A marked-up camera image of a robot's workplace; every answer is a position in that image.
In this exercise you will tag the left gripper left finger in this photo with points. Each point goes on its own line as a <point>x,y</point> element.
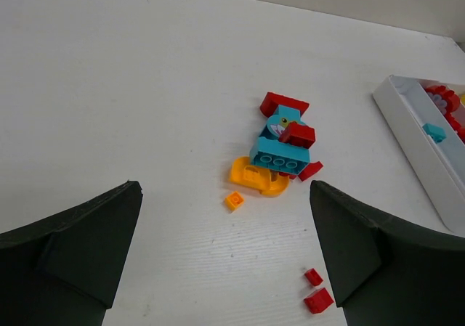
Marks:
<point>65,269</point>

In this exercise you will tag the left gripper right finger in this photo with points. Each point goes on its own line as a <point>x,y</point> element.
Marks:
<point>385,270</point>

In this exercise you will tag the teal and red square brick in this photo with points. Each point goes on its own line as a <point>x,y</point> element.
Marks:
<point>437,133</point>

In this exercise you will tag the small red brick pair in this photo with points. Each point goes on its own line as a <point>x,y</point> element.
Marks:
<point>318,301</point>

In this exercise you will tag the small red square brick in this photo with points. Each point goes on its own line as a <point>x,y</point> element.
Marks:
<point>313,277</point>

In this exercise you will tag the white divided tray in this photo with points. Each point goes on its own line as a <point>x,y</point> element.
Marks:
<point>406,107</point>

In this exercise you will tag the red slope brick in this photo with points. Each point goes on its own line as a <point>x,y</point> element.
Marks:
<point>310,170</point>

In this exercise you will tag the orange arch brick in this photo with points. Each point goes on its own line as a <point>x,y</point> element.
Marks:
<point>278,184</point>

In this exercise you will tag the teal long brick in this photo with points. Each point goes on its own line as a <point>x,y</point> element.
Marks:
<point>278,156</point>

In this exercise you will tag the red brick on frog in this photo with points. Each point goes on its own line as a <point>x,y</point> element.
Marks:
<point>298,135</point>

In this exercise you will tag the small orange square brick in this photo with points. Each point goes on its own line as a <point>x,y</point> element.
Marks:
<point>234,201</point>

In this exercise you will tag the orange half round brick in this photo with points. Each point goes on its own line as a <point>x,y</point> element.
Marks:
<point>251,176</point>

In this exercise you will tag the teal frog printed brick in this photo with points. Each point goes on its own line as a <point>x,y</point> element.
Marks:
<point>278,122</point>

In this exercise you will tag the red flower printed brick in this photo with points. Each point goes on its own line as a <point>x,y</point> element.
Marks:
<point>446,100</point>

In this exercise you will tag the red arch brick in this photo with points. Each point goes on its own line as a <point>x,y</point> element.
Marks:
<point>272,100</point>

